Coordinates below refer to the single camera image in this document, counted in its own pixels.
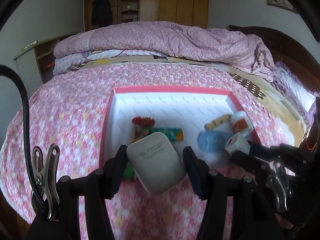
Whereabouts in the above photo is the white wall plug adapter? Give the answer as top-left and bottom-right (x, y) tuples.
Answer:
(225, 132), (251, 156)

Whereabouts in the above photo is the blue correction tape dispenser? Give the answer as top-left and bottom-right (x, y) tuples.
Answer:
(197, 130), (233, 153)

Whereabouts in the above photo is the white plastic jar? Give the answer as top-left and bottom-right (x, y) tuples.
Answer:
(230, 111), (254, 137)

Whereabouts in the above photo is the white earbuds case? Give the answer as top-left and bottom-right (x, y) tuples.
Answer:
(126, 132), (186, 195)

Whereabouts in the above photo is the beige wooden block strip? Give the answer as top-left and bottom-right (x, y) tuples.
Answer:
(204, 114), (231, 131)

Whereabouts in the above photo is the colourful cartoon figure toy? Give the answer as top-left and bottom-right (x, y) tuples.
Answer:
(131, 116), (184, 141)

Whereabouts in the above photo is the silver metal clip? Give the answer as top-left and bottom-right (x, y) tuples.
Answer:
(267, 157), (293, 213)
(31, 144), (60, 220)

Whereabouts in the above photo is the brown patterned bed sheet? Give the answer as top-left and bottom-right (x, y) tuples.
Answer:
(64, 56), (317, 144)

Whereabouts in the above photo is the silver metal clip left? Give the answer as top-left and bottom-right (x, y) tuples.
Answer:
(31, 144), (60, 220)

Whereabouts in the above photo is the red shallow cardboard box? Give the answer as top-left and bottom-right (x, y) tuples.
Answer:
(98, 84), (262, 176)

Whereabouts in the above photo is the pink floral bed sheet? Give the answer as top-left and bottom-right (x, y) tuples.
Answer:
(0, 61), (311, 240)

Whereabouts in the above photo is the dark wooden headboard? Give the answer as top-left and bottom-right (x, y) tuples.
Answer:
(228, 25), (319, 92)

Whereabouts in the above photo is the pink folded quilt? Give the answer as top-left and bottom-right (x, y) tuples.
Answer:
(53, 21), (276, 82)

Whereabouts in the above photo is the cartoon print pillow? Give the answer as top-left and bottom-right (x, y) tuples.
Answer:
(53, 49), (172, 76)

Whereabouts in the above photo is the white bedside cabinet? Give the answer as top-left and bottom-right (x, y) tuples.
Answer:
(13, 33), (75, 98)

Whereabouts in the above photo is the wooden wardrobe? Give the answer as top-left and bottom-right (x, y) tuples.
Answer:
(84, 0), (209, 30)

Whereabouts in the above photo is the black flexible cable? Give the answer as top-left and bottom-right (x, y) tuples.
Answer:
(0, 64), (48, 210)

